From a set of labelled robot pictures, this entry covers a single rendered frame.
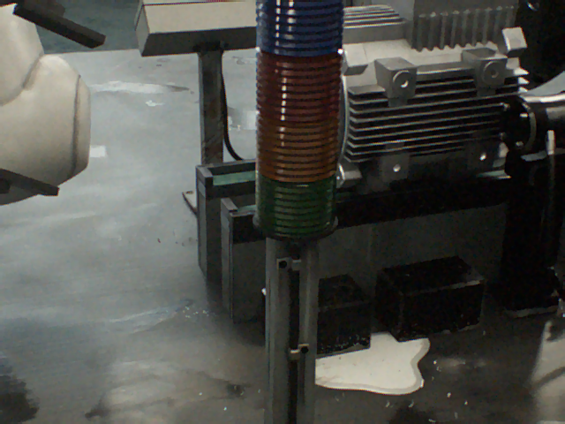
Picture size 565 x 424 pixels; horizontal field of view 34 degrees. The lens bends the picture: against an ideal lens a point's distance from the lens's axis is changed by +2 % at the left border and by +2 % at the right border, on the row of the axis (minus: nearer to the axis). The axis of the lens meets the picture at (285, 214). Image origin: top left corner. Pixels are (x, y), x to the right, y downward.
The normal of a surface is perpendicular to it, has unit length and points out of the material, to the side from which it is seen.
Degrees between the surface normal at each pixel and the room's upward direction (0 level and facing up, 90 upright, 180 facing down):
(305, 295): 90
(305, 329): 90
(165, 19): 52
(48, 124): 76
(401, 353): 0
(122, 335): 0
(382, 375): 0
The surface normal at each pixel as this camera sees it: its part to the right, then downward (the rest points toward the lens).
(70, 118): 0.69, 0.01
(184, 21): 0.29, -0.23
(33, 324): 0.02, -0.90
